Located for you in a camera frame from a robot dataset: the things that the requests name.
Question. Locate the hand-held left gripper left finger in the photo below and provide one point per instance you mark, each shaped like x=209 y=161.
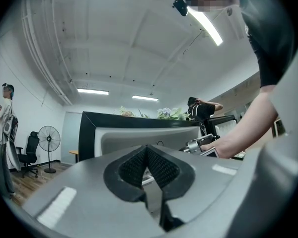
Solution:
x=114 y=175

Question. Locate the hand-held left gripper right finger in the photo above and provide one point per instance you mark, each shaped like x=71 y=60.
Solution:
x=178 y=177

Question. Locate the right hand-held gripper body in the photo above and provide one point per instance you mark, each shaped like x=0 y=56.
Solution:
x=195 y=145

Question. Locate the white fridge shelf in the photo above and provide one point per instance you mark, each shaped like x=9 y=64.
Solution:
x=147 y=178

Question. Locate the person's right forearm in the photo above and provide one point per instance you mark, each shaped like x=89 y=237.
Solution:
x=248 y=125

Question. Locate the artificial green plants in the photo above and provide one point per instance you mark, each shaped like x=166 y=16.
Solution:
x=169 y=113

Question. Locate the small wooden table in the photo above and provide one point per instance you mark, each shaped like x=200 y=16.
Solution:
x=74 y=152

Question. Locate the long ceiling light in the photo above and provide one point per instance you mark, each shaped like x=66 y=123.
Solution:
x=145 y=98
x=93 y=91
x=208 y=25

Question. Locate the black standing fan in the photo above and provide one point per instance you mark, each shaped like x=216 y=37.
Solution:
x=49 y=139

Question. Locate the black office chair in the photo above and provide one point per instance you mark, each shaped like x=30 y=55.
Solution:
x=29 y=150

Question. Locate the white ceiling pipes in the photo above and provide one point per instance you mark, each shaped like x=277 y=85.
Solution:
x=43 y=56

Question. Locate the black head camera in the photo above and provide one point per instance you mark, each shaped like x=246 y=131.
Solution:
x=180 y=6

